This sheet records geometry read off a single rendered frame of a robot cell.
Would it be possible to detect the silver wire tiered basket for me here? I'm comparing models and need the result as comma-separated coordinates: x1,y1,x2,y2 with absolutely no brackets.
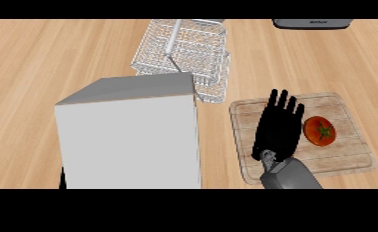
129,19,232,105

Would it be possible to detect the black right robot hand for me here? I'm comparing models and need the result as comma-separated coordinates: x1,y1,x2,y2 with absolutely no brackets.
250,88,308,163

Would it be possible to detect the pale wooden cutting board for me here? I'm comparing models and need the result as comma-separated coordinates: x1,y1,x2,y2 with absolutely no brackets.
228,91,378,186

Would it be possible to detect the large pale grey block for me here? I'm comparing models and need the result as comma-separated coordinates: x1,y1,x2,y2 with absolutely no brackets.
54,72,204,190

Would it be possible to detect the dark grey appliance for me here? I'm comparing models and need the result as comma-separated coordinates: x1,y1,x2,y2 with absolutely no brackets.
271,19,356,31

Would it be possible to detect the red tomato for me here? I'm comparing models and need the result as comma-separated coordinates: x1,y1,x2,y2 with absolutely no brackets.
302,115,339,148

